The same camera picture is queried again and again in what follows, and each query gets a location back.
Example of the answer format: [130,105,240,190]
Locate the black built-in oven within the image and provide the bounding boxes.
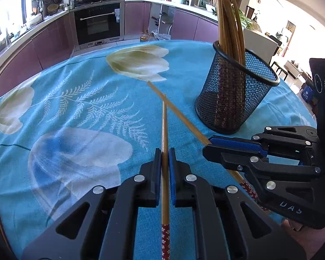
[74,3,123,46]

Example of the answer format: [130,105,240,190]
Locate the bottles on floor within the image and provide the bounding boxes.
[140,31,166,42]

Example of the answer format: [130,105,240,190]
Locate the blue bin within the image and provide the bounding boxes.
[300,85,314,102]

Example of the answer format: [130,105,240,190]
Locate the purple kitchen cabinets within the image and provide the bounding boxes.
[0,1,220,109]

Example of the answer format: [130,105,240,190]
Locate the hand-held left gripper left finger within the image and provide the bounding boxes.
[20,148,162,260]

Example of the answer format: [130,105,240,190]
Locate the green leafy vegetables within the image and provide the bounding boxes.
[238,9,257,29]

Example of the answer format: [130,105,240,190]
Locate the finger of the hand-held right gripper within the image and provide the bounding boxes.
[202,144,322,180]
[208,126,320,159]

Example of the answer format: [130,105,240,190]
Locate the bunch of wooden chopsticks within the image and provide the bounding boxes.
[208,0,245,129]

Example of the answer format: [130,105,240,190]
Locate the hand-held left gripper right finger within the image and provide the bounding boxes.
[168,148,308,260]

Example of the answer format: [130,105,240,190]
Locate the wooden chopstick red floral end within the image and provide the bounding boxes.
[147,81,268,212]
[160,94,171,260]

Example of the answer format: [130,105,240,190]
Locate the hanging wicker baskets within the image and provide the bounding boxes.
[44,0,66,16]

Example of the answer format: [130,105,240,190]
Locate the blue floral tablecloth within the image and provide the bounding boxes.
[0,40,319,260]

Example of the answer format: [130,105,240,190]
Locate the black mesh utensil holder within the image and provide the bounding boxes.
[194,41,281,135]

